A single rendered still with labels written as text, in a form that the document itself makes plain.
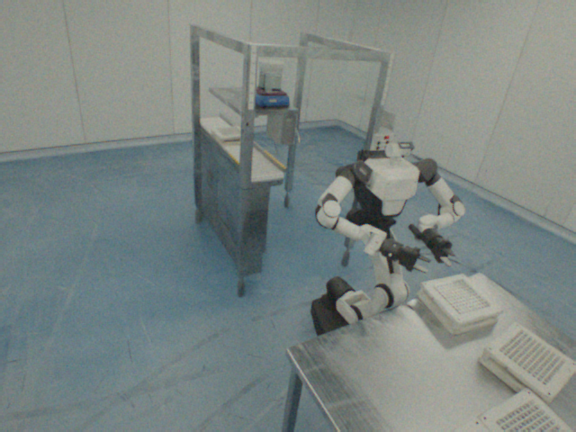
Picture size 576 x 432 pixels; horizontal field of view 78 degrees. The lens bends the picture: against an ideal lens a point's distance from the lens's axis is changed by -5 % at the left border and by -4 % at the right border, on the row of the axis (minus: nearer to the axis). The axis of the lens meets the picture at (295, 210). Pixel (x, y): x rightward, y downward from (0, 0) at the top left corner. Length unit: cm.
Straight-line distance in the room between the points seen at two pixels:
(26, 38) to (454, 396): 509
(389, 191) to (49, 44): 434
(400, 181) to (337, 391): 105
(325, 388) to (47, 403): 166
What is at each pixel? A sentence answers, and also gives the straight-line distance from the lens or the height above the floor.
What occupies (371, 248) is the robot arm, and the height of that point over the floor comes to 101.
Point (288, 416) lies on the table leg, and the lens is 165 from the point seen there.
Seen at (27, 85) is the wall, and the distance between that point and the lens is 533.
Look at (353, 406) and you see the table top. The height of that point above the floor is 90.
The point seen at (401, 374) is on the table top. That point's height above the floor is 90.
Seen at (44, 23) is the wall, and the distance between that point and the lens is 523.
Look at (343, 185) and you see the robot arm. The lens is 174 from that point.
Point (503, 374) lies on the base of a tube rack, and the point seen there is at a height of 92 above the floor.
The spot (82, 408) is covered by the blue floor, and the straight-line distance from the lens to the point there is 244.
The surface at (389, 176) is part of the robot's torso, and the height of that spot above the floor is 126.
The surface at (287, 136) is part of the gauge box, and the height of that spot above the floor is 121.
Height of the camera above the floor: 195
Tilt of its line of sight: 30 degrees down
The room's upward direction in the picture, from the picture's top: 7 degrees clockwise
